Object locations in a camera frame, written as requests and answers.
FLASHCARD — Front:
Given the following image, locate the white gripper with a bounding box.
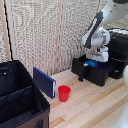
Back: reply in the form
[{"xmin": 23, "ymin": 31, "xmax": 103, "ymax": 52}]
[{"xmin": 85, "ymin": 46, "xmax": 110, "ymax": 63}]

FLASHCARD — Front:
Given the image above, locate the black air fryer drawer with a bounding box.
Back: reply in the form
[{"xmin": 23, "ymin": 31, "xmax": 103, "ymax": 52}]
[{"xmin": 71, "ymin": 54, "xmax": 118, "ymax": 88}]

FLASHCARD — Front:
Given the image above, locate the red plastic cup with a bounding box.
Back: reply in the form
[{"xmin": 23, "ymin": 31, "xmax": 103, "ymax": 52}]
[{"xmin": 57, "ymin": 85, "xmax": 72, "ymax": 103}]

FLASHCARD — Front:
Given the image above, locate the black air fryer body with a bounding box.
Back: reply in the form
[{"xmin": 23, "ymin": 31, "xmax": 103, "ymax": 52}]
[{"xmin": 108, "ymin": 28, "xmax": 128, "ymax": 80}]

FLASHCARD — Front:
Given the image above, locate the blue hardcover book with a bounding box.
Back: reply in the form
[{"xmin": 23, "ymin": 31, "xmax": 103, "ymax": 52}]
[{"xmin": 32, "ymin": 66, "xmax": 57, "ymax": 100}]

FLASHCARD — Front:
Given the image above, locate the beige woven folding screen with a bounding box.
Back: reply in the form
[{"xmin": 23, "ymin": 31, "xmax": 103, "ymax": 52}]
[{"xmin": 0, "ymin": 0, "xmax": 128, "ymax": 77}]

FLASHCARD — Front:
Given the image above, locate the black fabric storage box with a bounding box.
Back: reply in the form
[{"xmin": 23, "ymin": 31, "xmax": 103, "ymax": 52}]
[{"xmin": 0, "ymin": 59, "xmax": 51, "ymax": 128}]

